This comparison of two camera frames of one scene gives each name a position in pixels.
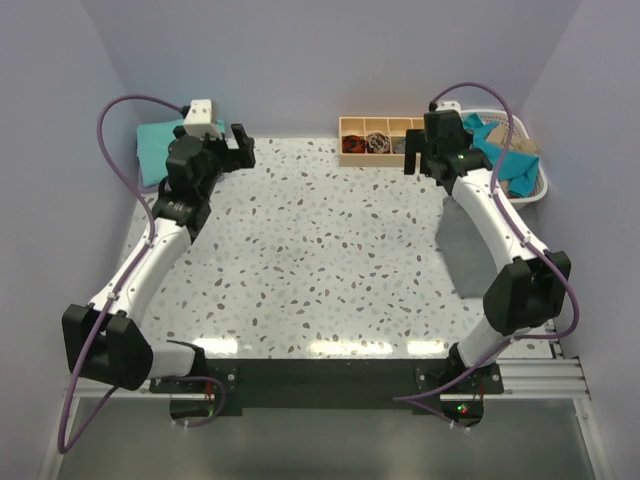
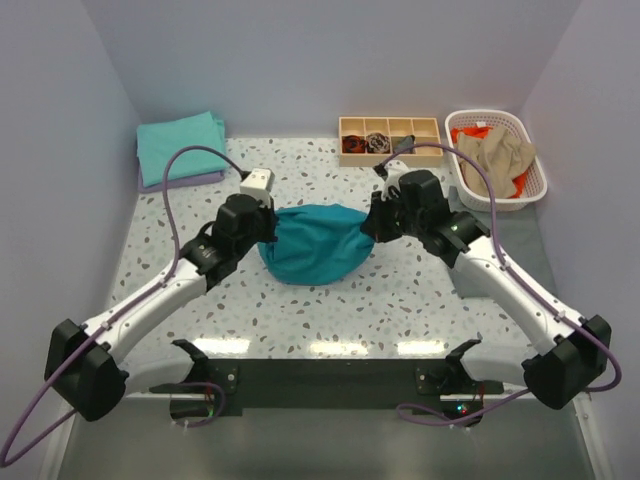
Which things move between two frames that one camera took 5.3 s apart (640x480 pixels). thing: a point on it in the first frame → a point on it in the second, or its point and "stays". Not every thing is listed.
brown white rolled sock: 377,143 stays
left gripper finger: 225,154 → 266,236
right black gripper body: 467,139 → 395,221
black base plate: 337,383 stays
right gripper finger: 414,143 → 371,226
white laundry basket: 500,118 stays
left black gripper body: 216,168 → 248,242
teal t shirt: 519,172 → 316,244
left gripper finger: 246,145 → 270,220
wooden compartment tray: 374,141 stays
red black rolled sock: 353,144 stays
